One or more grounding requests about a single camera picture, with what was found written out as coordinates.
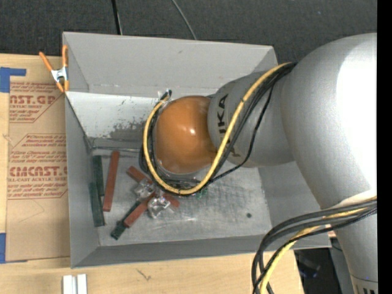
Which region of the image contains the brown cardboard board red print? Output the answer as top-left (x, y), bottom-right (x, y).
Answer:
top-left (0, 53), bottom-right (72, 263)

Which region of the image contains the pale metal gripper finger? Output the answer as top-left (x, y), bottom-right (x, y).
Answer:
top-left (147, 194), bottom-right (172, 220)
top-left (134, 181), bottom-right (155, 200)

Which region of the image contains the grey metal bin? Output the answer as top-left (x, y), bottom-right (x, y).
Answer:
top-left (62, 31), bottom-right (333, 270)

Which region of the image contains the red-brown flat block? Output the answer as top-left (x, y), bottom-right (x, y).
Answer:
top-left (126, 165), bottom-right (181, 209)
top-left (102, 151), bottom-right (121, 213)
top-left (123, 191), bottom-right (157, 228)

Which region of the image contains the dark green flat block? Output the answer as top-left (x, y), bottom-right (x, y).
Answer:
top-left (88, 182), bottom-right (106, 228)
top-left (92, 155), bottom-right (105, 197)
top-left (110, 200), bottom-right (142, 241)

